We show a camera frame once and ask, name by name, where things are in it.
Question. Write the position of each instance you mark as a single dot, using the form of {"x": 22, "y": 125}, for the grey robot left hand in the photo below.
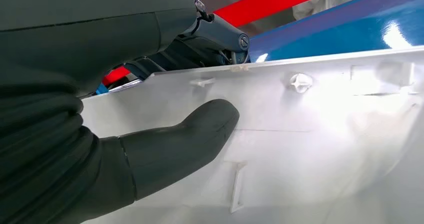
{"x": 82, "y": 33}

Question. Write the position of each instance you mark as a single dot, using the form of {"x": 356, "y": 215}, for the large blue shelf rack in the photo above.
{"x": 331, "y": 33}

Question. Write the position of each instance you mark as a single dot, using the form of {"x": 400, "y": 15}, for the red bar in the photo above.
{"x": 265, "y": 3}

